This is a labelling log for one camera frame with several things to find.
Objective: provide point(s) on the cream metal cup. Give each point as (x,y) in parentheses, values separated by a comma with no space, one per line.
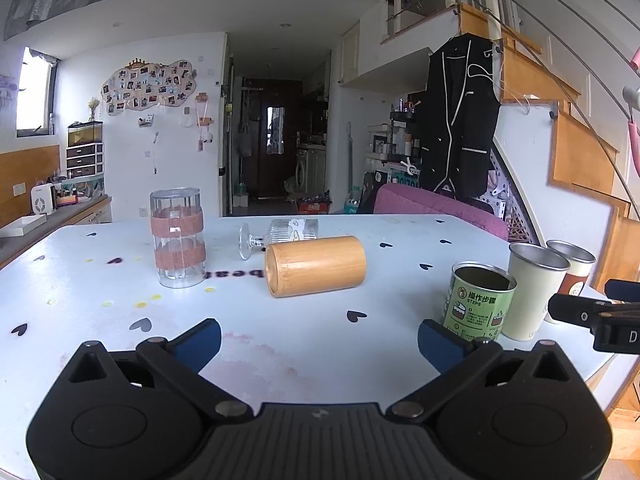
(532,295)

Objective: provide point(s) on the perforated metal frame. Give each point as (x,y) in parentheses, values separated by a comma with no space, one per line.
(505,195)

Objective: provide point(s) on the clear ribbed glass goblet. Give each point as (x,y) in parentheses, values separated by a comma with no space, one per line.
(280,236)

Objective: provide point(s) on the white flat tray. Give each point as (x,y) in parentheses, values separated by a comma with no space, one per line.
(22,225)

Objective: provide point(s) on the black jacket with white trim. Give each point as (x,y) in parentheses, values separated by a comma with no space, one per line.
(457,120)

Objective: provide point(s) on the green printed tin can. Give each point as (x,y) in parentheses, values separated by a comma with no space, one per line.
(477,305)

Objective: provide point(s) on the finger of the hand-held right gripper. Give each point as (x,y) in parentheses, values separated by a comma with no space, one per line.
(575,311)
(622,291)

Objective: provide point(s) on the white countertop appliance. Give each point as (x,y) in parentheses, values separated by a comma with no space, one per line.
(42,200)

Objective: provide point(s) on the glass fish tank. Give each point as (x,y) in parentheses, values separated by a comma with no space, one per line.
(85,133)

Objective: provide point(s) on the red crate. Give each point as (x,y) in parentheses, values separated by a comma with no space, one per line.
(314,205)

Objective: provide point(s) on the glass cup with pink bands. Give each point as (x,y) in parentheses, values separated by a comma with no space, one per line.
(177,240)

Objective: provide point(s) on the brown and white metal cup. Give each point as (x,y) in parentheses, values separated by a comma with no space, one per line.
(576,275)

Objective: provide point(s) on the pink chair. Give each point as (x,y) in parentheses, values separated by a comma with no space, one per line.
(435,207)

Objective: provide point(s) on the kitchen counter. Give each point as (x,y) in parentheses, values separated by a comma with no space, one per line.
(65,215)

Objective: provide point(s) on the hanging grey tote bag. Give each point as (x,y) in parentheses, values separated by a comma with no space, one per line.
(244,142)

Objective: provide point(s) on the black storage shelf rack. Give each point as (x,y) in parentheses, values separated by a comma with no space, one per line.
(400,130)

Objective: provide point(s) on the cloud-shaped photo collage board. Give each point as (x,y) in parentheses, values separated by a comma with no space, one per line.
(147,87)

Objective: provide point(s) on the dark wooden door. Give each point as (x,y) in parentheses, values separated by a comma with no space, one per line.
(276,142)

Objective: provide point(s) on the small drawer unit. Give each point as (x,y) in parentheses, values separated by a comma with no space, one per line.
(85,159)

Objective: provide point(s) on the washing machine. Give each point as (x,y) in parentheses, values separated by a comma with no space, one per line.
(304,167)

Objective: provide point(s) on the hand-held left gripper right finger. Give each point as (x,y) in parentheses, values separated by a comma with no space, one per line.
(442,346)

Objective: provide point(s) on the window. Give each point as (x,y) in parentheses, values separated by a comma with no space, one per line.
(34,92)

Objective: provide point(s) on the bamboo cup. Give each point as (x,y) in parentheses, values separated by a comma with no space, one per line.
(315,266)

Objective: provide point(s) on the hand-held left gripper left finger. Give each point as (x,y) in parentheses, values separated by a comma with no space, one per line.
(199,344)

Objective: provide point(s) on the pink hanging wall organizer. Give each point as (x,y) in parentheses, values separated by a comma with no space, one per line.
(202,120)

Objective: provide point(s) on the wooden staircase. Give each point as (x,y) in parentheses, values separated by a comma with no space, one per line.
(565,125)

